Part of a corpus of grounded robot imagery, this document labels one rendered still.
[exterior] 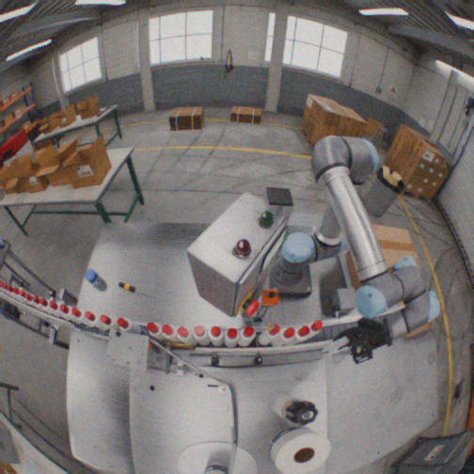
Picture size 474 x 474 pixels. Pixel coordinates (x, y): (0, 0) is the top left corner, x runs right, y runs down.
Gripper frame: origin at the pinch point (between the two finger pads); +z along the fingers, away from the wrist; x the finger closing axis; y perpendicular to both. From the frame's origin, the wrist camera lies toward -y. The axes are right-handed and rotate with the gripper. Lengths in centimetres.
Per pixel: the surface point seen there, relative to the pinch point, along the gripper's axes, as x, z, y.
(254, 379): 7.5, 32.1, -2.1
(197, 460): 27, 50, 34
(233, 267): -35.0, -4.0, 27.1
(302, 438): 28.2, 14.3, 15.1
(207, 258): -38.0, -1.5, 28.1
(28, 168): -228, 179, 38
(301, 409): 7.2, 6.3, 17.0
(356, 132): -129, -121, -313
